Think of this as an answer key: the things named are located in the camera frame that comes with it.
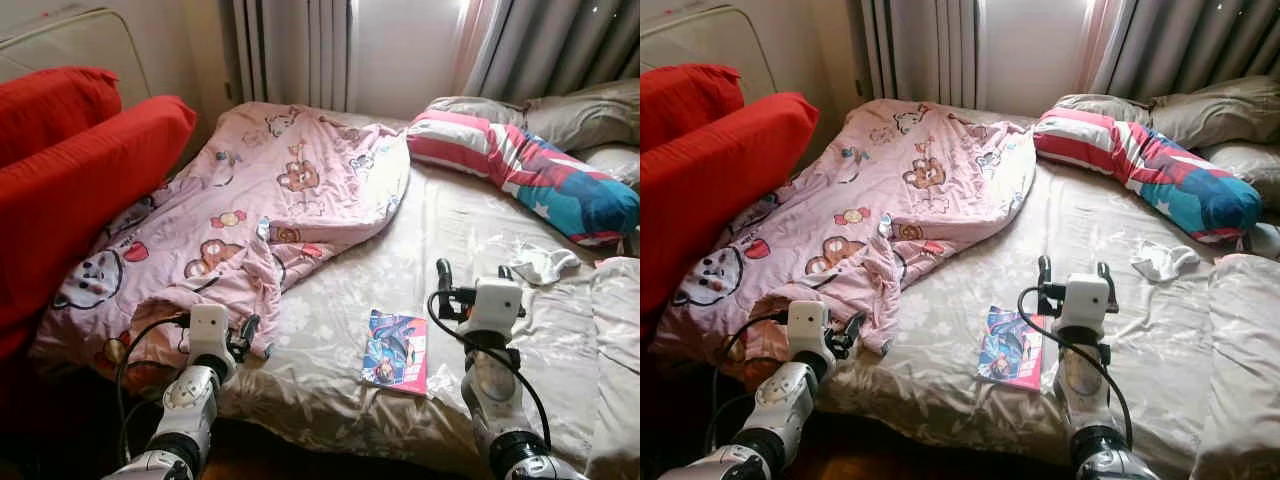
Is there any white sock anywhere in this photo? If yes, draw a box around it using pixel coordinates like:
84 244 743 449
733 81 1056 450
1130 240 1201 283
510 243 581 288

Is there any colourful comic book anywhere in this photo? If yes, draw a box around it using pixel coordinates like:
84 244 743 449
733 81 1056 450
360 308 429 396
977 305 1044 391

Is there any striped pink blue bolster pillow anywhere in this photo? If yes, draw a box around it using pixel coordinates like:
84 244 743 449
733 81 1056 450
1032 106 1263 246
405 110 641 249

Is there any folded beige duvet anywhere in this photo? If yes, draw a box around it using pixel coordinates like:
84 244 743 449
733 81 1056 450
585 255 641 480
1190 252 1280 480

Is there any pink cartoon bear blanket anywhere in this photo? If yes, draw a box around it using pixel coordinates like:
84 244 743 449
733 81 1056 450
30 100 413 396
650 98 1038 391

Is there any white pillow with dark stripe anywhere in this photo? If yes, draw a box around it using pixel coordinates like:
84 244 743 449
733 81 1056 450
1243 222 1280 263

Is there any red cushion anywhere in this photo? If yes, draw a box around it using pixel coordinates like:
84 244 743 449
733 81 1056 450
0 66 123 166
640 63 746 151
0 95 198 361
640 92 819 341

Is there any grey curtain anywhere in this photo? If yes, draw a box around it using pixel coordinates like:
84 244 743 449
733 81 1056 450
1085 0 1280 99
460 0 641 101

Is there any white pleated curtain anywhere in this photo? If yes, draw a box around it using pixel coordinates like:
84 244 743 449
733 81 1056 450
862 0 981 109
232 0 353 111

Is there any white rounded panel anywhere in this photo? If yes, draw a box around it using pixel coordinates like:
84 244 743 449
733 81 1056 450
640 5 779 101
0 8 151 109

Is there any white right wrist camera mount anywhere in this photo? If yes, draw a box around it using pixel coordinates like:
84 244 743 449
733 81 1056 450
1058 273 1113 331
470 277 525 336

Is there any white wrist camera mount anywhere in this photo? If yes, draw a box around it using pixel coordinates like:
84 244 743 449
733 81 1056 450
1058 273 1113 331
187 304 232 359
470 277 525 336
786 300 831 356

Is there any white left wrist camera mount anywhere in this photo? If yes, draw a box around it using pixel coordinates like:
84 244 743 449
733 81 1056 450
187 304 232 359
786 300 831 356

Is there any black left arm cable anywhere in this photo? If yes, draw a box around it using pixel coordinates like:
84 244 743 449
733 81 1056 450
113 314 193 466
705 312 791 461

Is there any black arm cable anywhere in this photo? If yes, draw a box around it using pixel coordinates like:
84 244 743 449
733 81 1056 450
1017 285 1136 451
427 290 553 451
705 312 791 461
113 314 193 466

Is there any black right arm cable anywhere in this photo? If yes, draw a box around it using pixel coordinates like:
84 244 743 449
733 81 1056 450
1017 285 1136 451
427 290 553 451

